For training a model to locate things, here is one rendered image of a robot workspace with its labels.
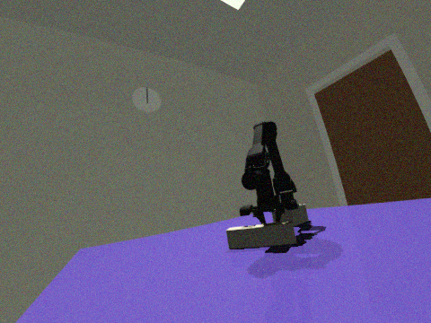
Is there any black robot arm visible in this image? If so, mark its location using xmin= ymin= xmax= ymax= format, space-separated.
xmin=242 ymin=121 xmax=297 ymax=213

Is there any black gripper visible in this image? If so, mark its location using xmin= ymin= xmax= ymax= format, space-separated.
xmin=240 ymin=186 xmax=298 ymax=223

